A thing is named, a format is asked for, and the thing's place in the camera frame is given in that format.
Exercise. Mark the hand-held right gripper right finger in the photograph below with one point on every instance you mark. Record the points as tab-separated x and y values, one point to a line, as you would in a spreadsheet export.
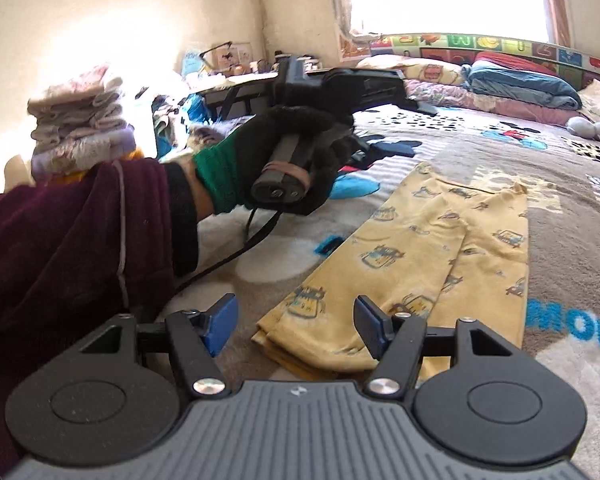
370	325

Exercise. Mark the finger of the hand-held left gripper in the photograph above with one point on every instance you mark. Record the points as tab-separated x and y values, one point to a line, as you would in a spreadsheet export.
420	106
395	149

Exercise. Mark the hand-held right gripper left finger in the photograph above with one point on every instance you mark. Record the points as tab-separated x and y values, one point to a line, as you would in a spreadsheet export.
222	322

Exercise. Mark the yellow printed pants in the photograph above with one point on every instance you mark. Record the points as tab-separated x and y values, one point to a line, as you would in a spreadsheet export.
405	240

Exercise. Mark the folded purple and beige clothes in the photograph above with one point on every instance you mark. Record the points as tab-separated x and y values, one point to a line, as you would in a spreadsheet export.
80	152

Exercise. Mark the white floral folded clothes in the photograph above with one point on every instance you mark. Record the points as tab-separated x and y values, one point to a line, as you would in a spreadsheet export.
75	100

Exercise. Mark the person's left hand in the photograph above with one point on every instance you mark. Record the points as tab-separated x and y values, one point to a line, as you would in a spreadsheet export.
240	160

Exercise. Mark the yellow cartoon pillow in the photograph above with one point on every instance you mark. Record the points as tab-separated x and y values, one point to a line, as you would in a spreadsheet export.
420	70

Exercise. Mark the clear plastic window sheet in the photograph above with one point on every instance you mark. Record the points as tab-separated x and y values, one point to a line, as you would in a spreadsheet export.
350	10

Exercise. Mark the colourful alphabet foam mat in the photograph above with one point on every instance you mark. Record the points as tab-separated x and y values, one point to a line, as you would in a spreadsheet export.
480	41

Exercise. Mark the clutter of small desk things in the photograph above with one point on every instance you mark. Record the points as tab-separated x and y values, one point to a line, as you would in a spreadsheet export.
260	67

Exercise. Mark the red pillow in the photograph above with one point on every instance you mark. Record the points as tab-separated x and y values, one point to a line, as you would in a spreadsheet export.
510	60

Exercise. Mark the blue folded quilt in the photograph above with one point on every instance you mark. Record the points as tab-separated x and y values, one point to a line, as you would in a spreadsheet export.
520	85

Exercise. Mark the black desk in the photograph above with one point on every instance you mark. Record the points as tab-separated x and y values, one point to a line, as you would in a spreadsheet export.
240	82

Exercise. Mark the blue bag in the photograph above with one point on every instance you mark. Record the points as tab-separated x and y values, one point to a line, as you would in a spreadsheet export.
197	110

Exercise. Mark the grey plush toy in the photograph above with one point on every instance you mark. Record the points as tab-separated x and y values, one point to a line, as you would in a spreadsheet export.
585	126

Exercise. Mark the printed cartoon blanket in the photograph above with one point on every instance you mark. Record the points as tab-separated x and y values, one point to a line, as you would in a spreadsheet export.
555	210

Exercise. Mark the beige folded towel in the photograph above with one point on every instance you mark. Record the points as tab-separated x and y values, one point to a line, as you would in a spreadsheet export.
17	172

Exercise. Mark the paper wall card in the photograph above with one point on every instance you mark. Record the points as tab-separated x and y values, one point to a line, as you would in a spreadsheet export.
240	55

